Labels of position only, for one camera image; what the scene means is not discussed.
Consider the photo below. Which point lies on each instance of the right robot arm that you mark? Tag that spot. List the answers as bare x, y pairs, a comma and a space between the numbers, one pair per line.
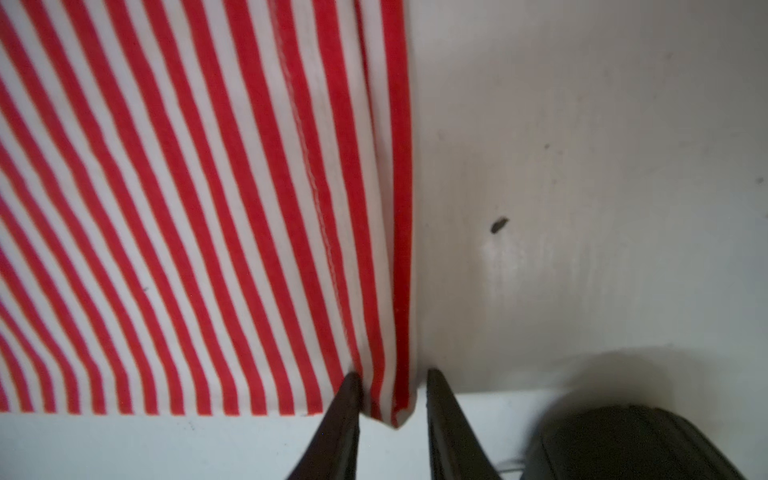
611, 442

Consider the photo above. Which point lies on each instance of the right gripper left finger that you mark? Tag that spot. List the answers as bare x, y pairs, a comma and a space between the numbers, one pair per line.
333, 450

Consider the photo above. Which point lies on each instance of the red white striped garment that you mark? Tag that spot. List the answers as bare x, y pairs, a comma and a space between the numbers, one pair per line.
206, 207

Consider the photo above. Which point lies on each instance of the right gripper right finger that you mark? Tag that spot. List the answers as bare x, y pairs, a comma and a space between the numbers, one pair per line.
455, 451

